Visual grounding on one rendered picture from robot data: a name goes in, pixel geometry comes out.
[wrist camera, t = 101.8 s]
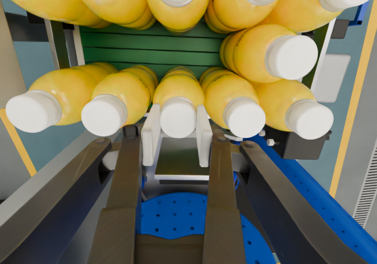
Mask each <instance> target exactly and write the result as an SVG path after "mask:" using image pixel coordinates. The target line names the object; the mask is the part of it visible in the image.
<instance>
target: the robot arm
mask: <svg viewBox="0 0 377 264"><path fill-rule="evenodd" d="M159 117H160V104H159V103H154V104H153V106H152V108H151V110H150V112H149V115H148V117H147V119H146V121H145V123H136V124H127V125H125V126H122V127H121V132H122V141H120V142H115V143H111V139H109V138H102V137H101V138H97V139H95V140H93V141H91V143H89V144H88V145H87V146H86V147H85V148H84V149H83V150H82V151H81V152H80V153H79V154H77V155H76V156H75V157H74V158H73V159H72V160H71V161H70V162H69V163H68V164H67V165H66V166H65V167H64V168H63V169H61V170H60V171H59V172H58V173H57V174H56V175H55V176H54V177H53V178H52V179H51V180H50V181H49V182H48V183H47V184H45V185H44V186H43V187H42V188H41V189H40V190H39V191H37V193H36V194H35V195H33V196H32V198H31V199H29V200H28V201H27V202H26V203H25V204H24V205H23V206H21V207H20V208H19V209H18V210H17V211H16V212H15V213H14V214H13V215H12V216H11V217H10V218H9V219H8V220H7V221H5V222H4V223H3V224H2V225H1V226H0V264H57V262H58V261H59V259H60V258H61V256H62V255H63V253H64V251H65V250H66V248H67V247H68V245H69V243H70V242H71V240H72V238H73V237H74V236H75V234H76V232H77V231H78V229H79V227H80V226H81V224H82V223H83V221H84V220H85V218H86V217H87V215H88V213H89V212H90V210H91V208H92V207H93V206H94V204H95V202H96V201H97V199H98V197H99V196H100V194H101V193H102V191H103V189H104V188H105V186H106V185H107V183H108V182H109V180H110V179H111V177H112V175H113V179H112V183H111V188H110V191H109V195H108V200H107V204H106V207H105V208H102V209H101V211H100V214H99V219H98V223H97V225H96V230H95V234H94V237H93V242H92V245H91V248H90V253H89V257H88V261H87V264H247V262H246V256H245V246H244V241H243V232H242V222H241V214H240V210H239V209H237V204H236V193H235V182H234V176H233V171H236V175H237V178H238V180H239V181H240V183H241V186H242V188H243V190H244V191H245V193H246V196H247V198H248V199H249V201H250V203H251V206H252V208H253V209H254V211H255V213H256V216H257V217H258V219H259V221H260V223H261V226H262V227H263V229H264V231H265V233H266V236H267V237H268V239H269V241H270V243H271V245H272V247H273V249H274V251H275V253H276V255H277V257H278V259H279V261H280V263H281V264H369V263H368V262H367V261H365V260H364V259H363V258H362V257H360V256H359V255H358V254H357V253H356V252H354V251H353V250H352V249H351V248H350V247H348V246H347V245H345V244H344V243H343V241H342V240H341V239H340V238H339V236H338V235H337V234H336V233H335V232H334V231H333V230H332V229H331V227H330V226H329V225H328V224H327V223H326V222H325V221H324V219H323V218H322V217H321V216H320V215H319V214H318V213H317V212H316V210H315V209H314V208H313V207H312V206H311V205H310V204H309V202H308V201H307V200H306V199H305V198H304V196H303V195H302V194H301V193H300V192H299V191H298V190H297V188H296V187H295V186H294V185H293V184H292V183H291V182H290V181H289V179H288V178H287V177H286V176H285V175H284V174H283V173H282V171H281V170H280V169H279V168H278V167H277V166H276V165H275V163H274V162H273V161H272V160H271V159H270V157H269V156H268V155H267V154H266V153H265V152H264V151H263V149H262V148H261V147H260V146H259V145H258V144H257V143H255V142H253V141H242V142H241V143H240V145H235V144H232V143H230V140H229V138H227V137H225V135H224V133H223V131H222V128H221V127H220V126H219V125H211V124H210V123H209V120H208V116H207V113H206V110H205V107H204V105H197V125H196V138H197V147H198V153H199V163H200V165H201V167H208V166H209V165H210V170H209V183H208V195H207V202H206V214H205V226H204V234H191V235H187V236H184V237H180V238H176V239H166V238H161V237H157V236H154V235H150V234H141V191H142V163H143V165H144V166H151V165H153V161H154V156H155V152H156V149H157V144H158V139H159V134H160V122H159Z"/></svg>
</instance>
